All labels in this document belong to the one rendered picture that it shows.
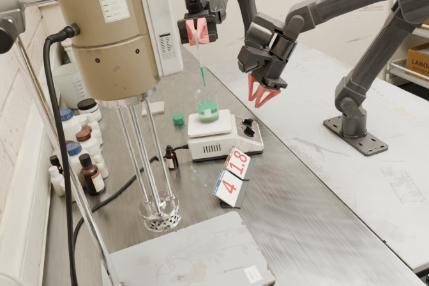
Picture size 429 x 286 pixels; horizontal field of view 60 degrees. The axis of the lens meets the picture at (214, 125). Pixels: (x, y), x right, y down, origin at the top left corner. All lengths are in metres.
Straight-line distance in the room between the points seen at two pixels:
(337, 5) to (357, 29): 2.16
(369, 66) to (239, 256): 0.54
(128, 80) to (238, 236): 0.43
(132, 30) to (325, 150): 0.69
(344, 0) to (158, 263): 0.69
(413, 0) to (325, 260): 0.56
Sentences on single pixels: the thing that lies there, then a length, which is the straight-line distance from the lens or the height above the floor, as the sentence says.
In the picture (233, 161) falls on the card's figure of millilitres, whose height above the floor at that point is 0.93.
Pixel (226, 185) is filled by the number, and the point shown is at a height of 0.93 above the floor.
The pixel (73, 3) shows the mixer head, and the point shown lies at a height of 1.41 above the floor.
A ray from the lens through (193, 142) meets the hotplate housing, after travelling 0.98.
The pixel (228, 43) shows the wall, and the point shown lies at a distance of 2.57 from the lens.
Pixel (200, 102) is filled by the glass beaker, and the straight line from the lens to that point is 0.98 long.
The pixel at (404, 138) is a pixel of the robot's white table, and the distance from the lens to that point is 1.09.
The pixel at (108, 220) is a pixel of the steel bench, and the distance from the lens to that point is 0.92.
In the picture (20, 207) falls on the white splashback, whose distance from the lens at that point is 0.89.
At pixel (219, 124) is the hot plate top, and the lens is 1.00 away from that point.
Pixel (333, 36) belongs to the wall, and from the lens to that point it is 2.97.
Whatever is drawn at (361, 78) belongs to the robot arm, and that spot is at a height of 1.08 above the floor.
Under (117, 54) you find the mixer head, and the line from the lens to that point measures 0.46.
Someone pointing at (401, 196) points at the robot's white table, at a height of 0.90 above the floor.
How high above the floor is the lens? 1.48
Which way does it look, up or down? 29 degrees down
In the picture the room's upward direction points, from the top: 9 degrees counter-clockwise
